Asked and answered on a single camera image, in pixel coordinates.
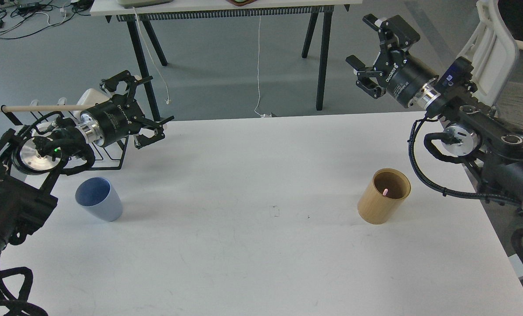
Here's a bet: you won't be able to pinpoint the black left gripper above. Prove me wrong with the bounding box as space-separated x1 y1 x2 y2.
80 70 175 149

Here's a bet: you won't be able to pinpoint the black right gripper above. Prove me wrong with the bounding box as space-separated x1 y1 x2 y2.
346 14 439 108

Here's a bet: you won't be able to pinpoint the blue plastic cup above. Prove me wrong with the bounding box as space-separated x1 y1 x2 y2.
75 177 123 222

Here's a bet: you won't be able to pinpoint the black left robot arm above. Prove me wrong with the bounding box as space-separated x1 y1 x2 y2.
0 70 172 316

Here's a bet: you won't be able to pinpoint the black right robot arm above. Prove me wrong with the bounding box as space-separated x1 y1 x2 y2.
346 14 523 214

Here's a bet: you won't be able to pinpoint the white mug rear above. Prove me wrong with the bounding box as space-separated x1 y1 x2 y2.
77 88 111 109

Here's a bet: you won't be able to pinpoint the white mug on rack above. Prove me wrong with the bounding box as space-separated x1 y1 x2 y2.
33 117 86 156

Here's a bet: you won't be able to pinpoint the white background table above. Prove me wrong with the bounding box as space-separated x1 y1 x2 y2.
90 0 348 120

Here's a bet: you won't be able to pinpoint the white office chair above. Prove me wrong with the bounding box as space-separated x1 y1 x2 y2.
458 0 523 126

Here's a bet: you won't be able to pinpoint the wooden cylindrical holder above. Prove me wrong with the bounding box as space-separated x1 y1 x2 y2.
357 168 411 225

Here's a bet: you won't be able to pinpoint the black wire cup rack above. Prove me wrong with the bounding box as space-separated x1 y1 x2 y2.
0 99 140 176

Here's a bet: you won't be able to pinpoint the white hanging cable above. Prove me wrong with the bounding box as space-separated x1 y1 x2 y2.
254 15 272 118

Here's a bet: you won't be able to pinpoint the floor cables and power strips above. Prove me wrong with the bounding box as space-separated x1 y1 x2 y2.
0 0 95 42

